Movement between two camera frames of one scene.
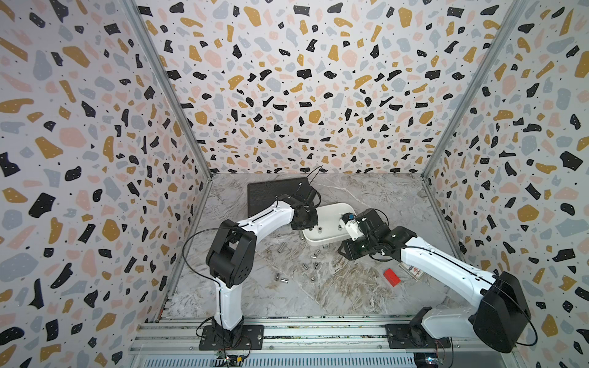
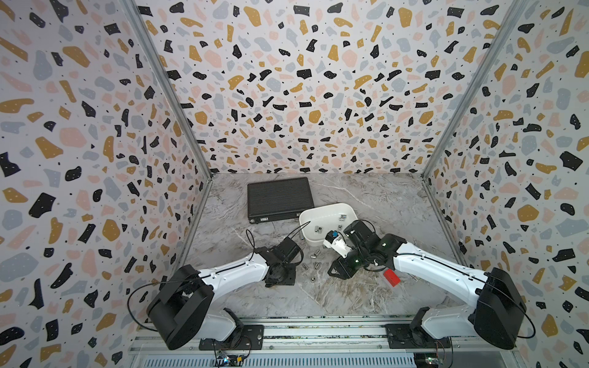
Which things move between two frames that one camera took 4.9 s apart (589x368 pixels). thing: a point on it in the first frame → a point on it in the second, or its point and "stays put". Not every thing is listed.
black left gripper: x=314 y=222 → x=291 y=280
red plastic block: x=392 y=277 stays put
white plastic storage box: x=329 y=231 stays put
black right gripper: x=348 y=253 → x=340 y=269
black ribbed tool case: x=262 y=194 stays put
